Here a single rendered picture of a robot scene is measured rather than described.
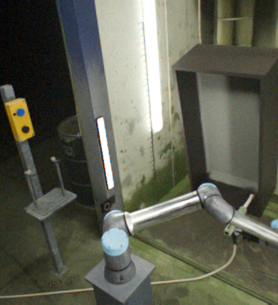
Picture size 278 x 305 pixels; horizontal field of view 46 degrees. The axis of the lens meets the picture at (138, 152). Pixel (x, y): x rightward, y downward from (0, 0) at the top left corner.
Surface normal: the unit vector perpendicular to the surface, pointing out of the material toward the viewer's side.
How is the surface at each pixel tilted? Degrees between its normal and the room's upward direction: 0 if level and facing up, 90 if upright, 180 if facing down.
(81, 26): 90
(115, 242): 5
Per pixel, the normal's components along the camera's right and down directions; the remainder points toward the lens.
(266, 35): -0.62, 0.43
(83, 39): 0.78, 0.23
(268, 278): -0.09, -0.87
